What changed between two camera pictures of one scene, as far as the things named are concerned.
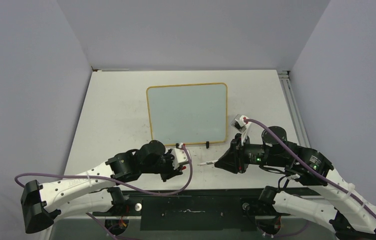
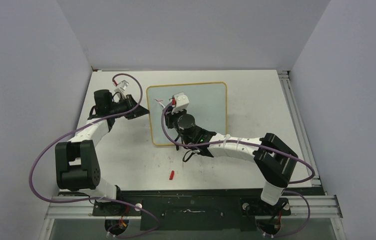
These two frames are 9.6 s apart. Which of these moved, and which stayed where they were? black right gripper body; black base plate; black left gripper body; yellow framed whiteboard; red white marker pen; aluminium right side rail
Moved: red white marker pen; black right gripper body; black left gripper body
Stayed: yellow framed whiteboard; aluminium right side rail; black base plate
